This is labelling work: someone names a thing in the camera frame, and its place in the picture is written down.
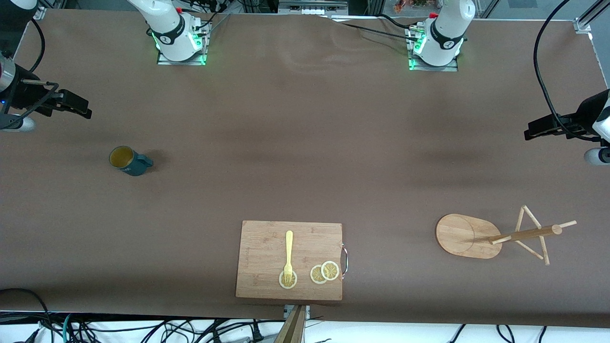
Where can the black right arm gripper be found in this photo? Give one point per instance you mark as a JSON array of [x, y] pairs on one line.
[[28, 94]]

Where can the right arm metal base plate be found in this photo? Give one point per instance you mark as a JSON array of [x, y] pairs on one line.
[[190, 61]]

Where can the orange artificial flowers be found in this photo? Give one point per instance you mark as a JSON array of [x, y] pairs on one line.
[[414, 5]]

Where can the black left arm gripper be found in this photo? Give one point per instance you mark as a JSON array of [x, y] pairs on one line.
[[584, 115]]

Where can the yellow plastic fork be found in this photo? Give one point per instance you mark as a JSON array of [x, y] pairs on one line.
[[289, 247]]

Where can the aluminium corner bracket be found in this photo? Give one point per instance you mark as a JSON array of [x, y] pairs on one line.
[[38, 13], [582, 25]]

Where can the wooden cup rack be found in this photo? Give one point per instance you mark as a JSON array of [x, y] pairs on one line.
[[462, 236]]

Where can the wooden post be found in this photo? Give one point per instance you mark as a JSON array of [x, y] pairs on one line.
[[293, 328]]

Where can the bamboo cutting board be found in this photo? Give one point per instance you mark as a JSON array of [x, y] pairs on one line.
[[262, 257]]

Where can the lemon slice under fork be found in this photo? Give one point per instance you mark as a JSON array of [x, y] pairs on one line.
[[294, 281]]

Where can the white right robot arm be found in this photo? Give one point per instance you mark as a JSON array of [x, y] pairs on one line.
[[167, 24]]

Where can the metal post bracket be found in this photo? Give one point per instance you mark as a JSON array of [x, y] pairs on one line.
[[287, 312]]

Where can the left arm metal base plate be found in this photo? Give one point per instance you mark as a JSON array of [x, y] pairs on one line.
[[448, 68]]

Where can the aluminium frame profile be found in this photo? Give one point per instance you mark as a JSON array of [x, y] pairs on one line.
[[595, 10]]

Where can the white power strip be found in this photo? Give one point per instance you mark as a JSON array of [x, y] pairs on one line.
[[312, 8]]

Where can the teal cup with yellow inside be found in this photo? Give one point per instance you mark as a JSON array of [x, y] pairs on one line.
[[133, 166]]

